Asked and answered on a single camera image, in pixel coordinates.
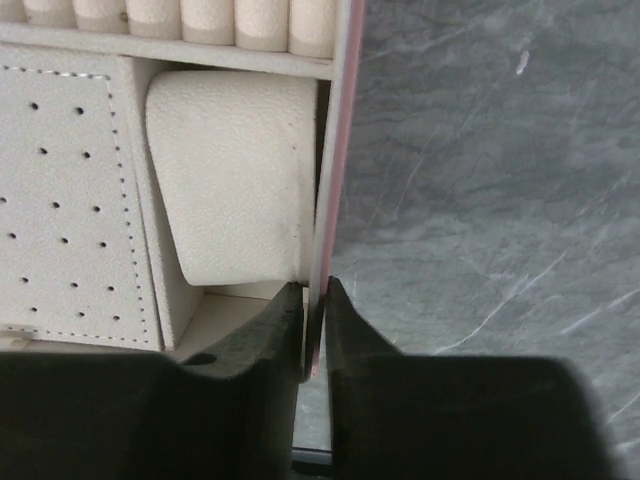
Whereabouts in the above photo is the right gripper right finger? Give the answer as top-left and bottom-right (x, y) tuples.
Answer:
(325, 278), (621, 479)

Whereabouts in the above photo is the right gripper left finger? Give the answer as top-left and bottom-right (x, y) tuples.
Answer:
(1, 283), (304, 479)

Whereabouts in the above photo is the pink jewelry box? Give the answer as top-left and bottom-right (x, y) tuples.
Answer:
(1, 1), (365, 375)

